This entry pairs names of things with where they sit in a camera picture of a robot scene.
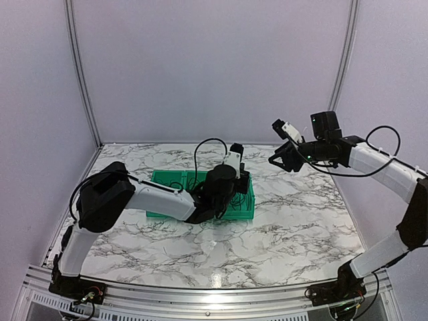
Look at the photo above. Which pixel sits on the right green bin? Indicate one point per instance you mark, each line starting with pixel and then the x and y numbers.
pixel 242 207

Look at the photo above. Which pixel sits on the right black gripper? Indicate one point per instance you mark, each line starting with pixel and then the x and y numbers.
pixel 289 158

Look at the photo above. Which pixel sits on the aluminium frame post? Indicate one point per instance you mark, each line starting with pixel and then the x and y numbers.
pixel 80 74
pixel 345 56

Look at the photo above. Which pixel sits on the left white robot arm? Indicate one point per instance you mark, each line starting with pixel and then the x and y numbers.
pixel 99 200

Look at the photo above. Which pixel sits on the middle green bin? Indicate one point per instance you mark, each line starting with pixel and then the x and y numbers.
pixel 192 179

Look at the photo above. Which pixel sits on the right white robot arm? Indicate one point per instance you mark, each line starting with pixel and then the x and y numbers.
pixel 368 161

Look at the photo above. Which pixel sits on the left aluminium frame post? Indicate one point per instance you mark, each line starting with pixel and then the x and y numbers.
pixel 80 74

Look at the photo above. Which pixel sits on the right aluminium frame post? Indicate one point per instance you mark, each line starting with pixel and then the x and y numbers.
pixel 345 56

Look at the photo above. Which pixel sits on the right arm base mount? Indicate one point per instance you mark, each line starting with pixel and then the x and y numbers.
pixel 332 292

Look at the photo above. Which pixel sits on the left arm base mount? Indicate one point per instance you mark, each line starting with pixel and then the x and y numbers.
pixel 77 288

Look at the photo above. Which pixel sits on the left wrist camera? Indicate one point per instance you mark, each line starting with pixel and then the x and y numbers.
pixel 233 158

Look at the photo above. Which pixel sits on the front aluminium rail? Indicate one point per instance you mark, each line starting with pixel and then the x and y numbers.
pixel 110 300

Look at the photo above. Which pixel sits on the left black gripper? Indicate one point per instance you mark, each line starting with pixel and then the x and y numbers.
pixel 243 188

